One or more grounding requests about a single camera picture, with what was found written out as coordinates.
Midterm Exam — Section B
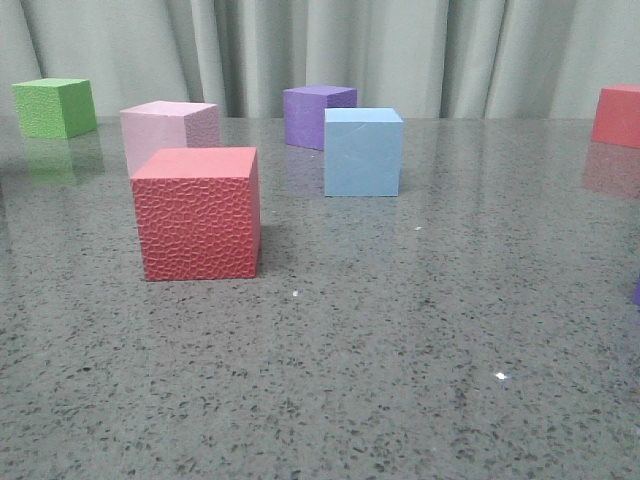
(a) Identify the light blue foam cube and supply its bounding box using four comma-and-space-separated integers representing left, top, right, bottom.
324, 108, 404, 197

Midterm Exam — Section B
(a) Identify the large red textured cube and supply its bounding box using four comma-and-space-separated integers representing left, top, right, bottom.
130, 147, 261, 281

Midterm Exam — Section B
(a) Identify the purple foam cube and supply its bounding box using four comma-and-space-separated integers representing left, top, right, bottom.
283, 85, 358, 150

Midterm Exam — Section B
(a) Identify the pink foam cube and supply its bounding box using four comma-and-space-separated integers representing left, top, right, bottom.
120, 100, 221, 175

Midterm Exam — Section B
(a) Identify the grey-green curtain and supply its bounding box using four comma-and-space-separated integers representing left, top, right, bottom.
1, 1, 639, 118

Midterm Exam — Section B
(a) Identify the green foam cube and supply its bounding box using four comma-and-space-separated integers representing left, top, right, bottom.
11, 78, 97, 139

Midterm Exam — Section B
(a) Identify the purple cube at edge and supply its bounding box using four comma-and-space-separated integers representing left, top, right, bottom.
632, 276, 640, 306

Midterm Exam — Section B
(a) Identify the red cube at right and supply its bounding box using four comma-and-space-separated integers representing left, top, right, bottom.
591, 84, 640, 148

